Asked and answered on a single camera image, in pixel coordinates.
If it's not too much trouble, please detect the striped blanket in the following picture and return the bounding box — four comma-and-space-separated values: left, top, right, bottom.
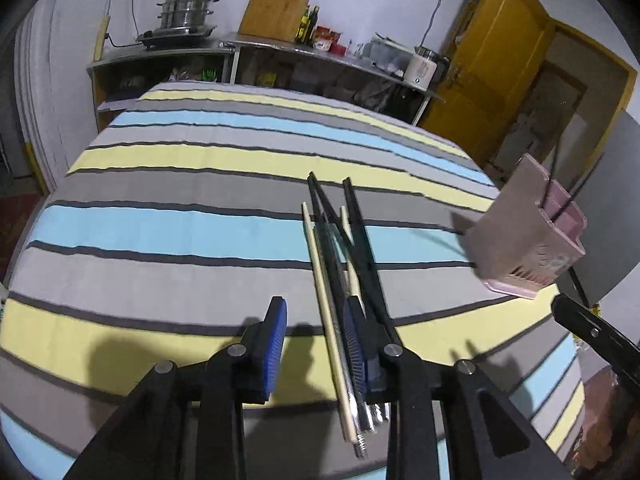
0, 82, 586, 480

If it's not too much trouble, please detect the cooker power cable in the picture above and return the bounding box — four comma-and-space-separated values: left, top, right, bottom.
106, 0, 143, 48

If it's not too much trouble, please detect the steel steamer pot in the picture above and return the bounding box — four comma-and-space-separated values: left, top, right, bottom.
156, 0, 221, 31

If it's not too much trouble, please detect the wall calendar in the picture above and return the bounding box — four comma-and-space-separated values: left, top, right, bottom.
455, 0, 483, 43

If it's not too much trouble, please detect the pink utensil holder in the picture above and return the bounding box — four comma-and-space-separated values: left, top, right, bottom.
465, 154, 587, 297

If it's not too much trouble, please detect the black chopstick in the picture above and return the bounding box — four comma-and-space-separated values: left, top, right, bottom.
552, 155, 606, 221
341, 177, 401, 346
306, 171, 393, 333
542, 100, 571, 211

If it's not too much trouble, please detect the metal chopstick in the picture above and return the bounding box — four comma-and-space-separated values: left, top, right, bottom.
315, 222, 370, 460
325, 225, 392, 433

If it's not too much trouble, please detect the long steel shelf table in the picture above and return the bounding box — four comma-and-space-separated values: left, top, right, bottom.
218, 31, 446, 126

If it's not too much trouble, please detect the grey refrigerator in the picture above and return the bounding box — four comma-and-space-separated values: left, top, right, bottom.
565, 110, 640, 306

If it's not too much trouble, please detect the yellow wooden door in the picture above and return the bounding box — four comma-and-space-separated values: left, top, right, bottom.
417, 0, 557, 161

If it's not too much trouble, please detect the white electric kettle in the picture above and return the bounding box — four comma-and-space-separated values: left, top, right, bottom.
404, 46, 451, 88

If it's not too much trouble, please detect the clear plastic container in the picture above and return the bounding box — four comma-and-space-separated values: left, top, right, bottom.
362, 37, 416, 73

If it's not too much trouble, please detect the wooden cutting board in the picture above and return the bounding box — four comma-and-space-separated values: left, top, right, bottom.
238, 0, 317, 43

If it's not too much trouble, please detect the low steel shelf table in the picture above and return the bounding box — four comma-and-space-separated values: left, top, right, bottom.
86, 42, 236, 133

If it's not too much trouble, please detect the yellow door frame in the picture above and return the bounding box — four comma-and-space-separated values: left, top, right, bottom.
487, 20, 638, 171

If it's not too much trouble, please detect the black induction cooker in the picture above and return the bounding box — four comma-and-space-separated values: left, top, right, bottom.
136, 24, 218, 51

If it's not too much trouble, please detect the wooden chopstick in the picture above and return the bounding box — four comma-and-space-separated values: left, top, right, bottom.
301, 202, 353, 443

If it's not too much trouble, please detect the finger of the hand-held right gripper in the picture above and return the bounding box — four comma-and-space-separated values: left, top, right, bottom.
552, 294, 640, 386

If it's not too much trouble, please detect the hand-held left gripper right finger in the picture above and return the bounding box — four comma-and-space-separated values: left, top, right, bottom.
345, 296, 576, 480

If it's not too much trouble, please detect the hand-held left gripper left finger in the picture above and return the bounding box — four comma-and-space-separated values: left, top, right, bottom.
65, 296, 288, 480

